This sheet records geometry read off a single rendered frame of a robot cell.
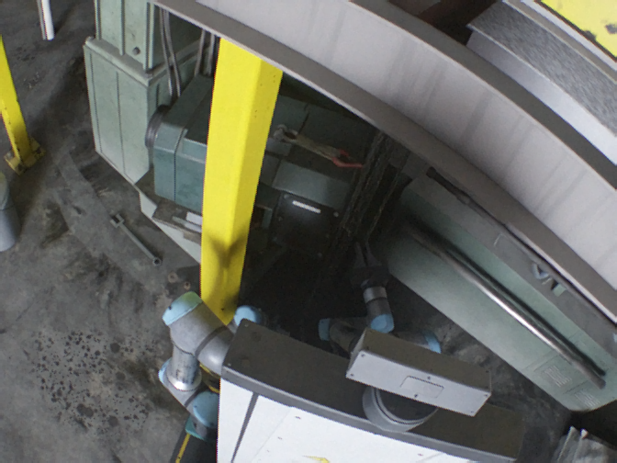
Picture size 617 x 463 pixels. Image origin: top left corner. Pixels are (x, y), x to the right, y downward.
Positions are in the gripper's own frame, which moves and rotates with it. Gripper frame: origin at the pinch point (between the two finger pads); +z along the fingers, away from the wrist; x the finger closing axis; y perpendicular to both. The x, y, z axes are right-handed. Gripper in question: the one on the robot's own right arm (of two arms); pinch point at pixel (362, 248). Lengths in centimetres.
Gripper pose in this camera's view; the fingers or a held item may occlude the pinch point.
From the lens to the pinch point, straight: 195.1
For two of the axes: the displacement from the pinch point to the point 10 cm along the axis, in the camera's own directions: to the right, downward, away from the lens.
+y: -2.0, 5.0, 8.4
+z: -2.1, -8.6, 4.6
